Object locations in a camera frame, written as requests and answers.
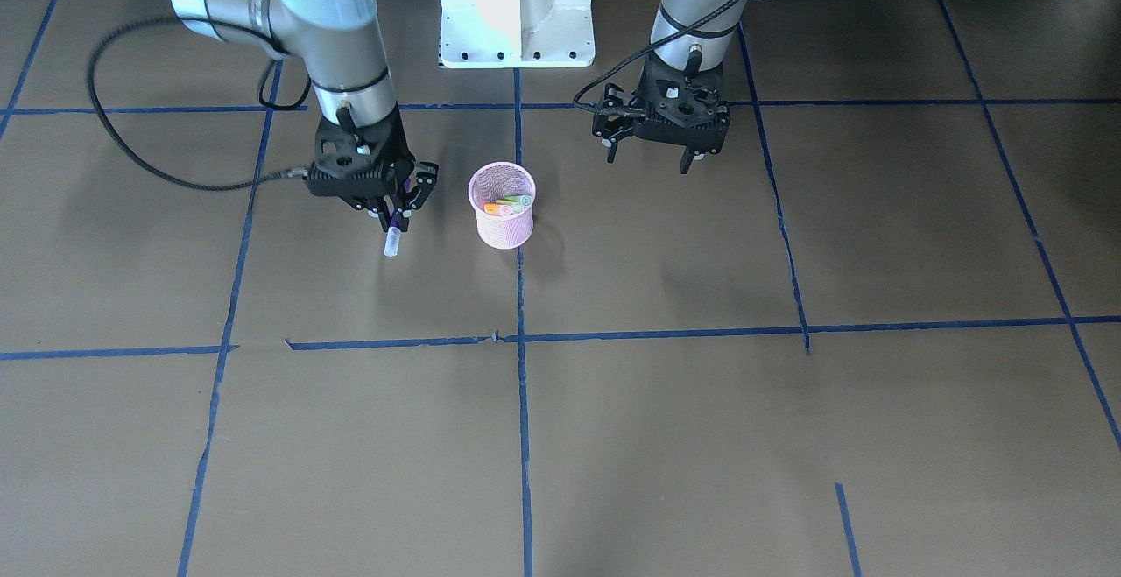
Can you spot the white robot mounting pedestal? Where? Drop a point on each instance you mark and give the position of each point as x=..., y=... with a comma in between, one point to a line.
x=489, y=34

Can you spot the green highlighter pen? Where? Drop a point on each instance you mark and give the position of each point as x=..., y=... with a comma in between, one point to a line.
x=521, y=202

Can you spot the pink mesh pen holder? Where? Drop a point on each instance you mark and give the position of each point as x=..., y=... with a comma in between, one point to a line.
x=502, y=194

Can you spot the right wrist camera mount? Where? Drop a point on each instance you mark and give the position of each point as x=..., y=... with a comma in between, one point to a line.
x=380, y=149

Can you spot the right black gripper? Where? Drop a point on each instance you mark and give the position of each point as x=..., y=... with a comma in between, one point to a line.
x=424, y=184

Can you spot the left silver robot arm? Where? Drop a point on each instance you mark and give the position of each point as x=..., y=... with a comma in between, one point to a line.
x=691, y=35

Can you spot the purple highlighter pen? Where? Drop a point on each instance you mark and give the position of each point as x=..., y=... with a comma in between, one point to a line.
x=393, y=240

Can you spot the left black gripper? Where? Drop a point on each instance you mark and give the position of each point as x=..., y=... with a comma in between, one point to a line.
x=608, y=127

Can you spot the yellow highlighter pen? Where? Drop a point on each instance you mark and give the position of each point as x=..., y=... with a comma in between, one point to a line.
x=501, y=202

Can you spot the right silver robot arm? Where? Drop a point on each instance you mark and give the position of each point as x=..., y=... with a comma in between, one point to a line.
x=339, y=42

